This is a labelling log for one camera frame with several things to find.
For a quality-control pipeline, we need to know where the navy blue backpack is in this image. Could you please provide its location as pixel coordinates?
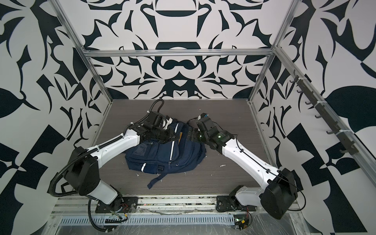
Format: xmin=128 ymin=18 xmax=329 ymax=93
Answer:
xmin=123 ymin=121 xmax=207 ymax=189

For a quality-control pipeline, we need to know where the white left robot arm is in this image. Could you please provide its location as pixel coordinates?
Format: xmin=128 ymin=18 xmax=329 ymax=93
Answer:
xmin=63 ymin=111 xmax=177 ymax=205

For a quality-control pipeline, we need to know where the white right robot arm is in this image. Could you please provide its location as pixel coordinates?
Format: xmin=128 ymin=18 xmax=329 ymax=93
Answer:
xmin=188 ymin=113 xmax=298 ymax=219

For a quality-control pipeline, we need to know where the small green circuit board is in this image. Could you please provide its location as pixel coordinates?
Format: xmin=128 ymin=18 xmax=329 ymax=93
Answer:
xmin=234 ymin=213 xmax=253 ymax=231

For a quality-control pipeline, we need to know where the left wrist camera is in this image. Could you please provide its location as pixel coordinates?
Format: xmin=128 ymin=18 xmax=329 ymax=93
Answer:
xmin=164 ymin=118 xmax=173 ymax=129

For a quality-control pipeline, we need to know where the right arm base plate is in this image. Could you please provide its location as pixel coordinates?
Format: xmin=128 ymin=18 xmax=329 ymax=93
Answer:
xmin=215 ymin=195 xmax=257 ymax=212

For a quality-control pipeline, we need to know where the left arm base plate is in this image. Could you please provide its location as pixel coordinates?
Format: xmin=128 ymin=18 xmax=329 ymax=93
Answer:
xmin=95 ymin=196 xmax=139 ymax=213

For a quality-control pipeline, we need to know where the white slotted cable duct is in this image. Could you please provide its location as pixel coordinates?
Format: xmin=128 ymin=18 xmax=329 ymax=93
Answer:
xmin=60 ymin=213 xmax=236 ymax=226

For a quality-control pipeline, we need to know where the black corrugated cable hose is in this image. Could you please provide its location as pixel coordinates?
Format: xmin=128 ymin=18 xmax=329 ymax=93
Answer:
xmin=48 ymin=146 xmax=98 ymax=198

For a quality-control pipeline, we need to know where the grey wall hook rack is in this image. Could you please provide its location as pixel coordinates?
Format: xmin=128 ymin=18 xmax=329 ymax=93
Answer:
xmin=291 ymin=71 xmax=359 ymax=155

